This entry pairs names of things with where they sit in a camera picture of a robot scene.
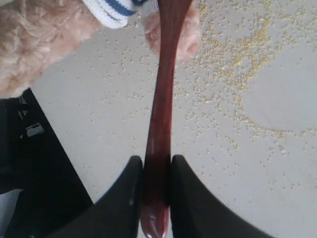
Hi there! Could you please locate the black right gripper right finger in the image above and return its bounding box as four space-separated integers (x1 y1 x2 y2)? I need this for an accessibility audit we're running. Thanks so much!
169 155 269 238

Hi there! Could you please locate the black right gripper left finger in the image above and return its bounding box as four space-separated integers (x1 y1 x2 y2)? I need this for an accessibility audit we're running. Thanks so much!
51 156 143 238

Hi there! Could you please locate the dark red wooden spoon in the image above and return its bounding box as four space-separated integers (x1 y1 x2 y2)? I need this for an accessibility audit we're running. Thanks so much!
140 0 192 238

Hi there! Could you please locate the plush bear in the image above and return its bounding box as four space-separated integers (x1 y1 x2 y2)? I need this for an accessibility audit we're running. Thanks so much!
0 0 201 96

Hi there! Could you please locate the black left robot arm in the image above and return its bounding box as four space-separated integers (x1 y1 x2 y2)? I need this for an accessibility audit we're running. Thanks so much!
0 90 93 238

